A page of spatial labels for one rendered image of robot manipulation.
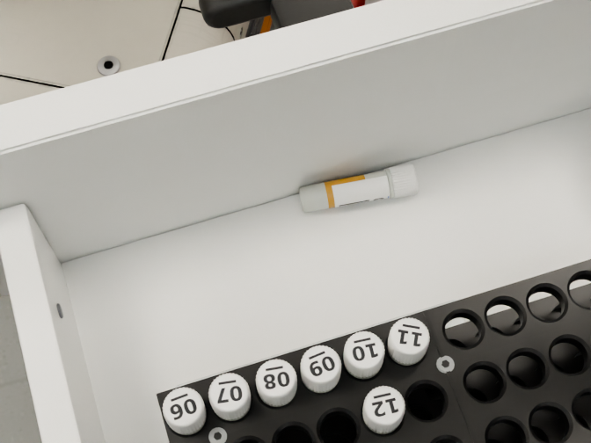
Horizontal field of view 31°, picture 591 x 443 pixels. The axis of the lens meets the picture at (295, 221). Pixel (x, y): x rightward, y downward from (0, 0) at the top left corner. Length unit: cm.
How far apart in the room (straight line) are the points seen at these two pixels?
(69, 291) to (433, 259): 14
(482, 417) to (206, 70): 14
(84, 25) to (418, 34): 83
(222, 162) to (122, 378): 9
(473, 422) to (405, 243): 11
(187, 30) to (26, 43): 17
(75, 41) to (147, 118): 81
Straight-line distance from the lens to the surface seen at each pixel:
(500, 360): 34
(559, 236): 43
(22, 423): 129
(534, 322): 34
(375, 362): 32
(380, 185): 41
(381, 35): 35
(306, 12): 37
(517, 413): 33
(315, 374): 32
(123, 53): 113
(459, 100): 40
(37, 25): 117
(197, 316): 40
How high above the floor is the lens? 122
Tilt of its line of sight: 66 degrees down
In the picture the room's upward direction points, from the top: 1 degrees counter-clockwise
